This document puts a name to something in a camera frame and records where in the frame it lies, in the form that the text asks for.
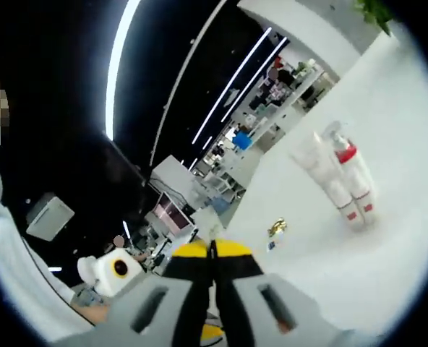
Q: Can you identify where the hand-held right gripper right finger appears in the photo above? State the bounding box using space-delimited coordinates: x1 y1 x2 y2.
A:
210 238 345 347

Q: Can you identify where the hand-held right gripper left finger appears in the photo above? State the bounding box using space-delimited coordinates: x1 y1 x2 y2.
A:
53 241 215 347

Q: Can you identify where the gold foil skincare packet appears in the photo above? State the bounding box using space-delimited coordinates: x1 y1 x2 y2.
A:
267 216 288 239

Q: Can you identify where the white skincare tube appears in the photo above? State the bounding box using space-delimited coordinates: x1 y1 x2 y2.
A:
289 132 365 233

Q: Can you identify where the white red-collar pump bottle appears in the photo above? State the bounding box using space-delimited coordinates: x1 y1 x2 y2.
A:
321 121 378 226

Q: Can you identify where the white box fixture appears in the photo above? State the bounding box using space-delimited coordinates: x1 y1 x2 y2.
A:
25 192 77 242

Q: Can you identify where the tall white cabinet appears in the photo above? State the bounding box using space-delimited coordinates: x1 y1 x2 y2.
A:
150 155 197 198

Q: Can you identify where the blue container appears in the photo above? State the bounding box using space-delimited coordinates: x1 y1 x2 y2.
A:
233 130 254 153

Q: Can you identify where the wide ceiling light strip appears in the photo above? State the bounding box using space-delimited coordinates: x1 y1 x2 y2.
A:
103 0 143 141

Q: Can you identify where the long white counter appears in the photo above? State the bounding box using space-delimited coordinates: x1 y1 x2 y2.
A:
195 68 341 214

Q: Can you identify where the green potted plant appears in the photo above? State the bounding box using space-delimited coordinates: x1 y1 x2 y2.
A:
354 0 396 36

